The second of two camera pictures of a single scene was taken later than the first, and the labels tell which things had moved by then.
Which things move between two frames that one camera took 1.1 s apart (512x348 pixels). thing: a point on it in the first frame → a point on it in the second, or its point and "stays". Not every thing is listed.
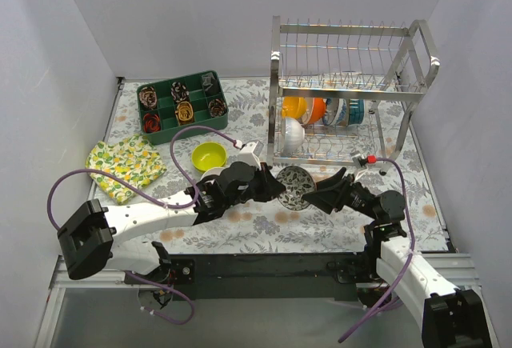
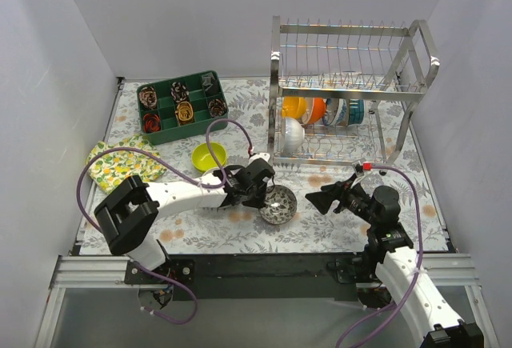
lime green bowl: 207,155 stays
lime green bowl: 206,162 stays
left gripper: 259,182 stays
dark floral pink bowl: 298,182 → 280,206
